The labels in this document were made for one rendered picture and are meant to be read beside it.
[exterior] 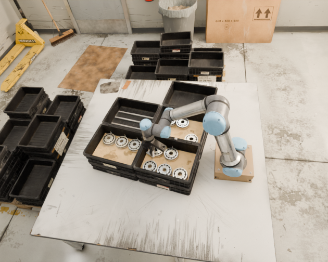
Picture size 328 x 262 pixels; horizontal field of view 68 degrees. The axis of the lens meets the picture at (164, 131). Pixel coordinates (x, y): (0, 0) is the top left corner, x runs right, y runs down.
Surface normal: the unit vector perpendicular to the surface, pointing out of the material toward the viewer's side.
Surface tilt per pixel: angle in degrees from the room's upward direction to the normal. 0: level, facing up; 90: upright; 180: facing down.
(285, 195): 0
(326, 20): 90
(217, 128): 81
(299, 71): 0
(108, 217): 0
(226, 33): 73
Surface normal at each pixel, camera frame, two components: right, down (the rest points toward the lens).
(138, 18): -0.15, 0.79
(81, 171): -0.10, -0.61
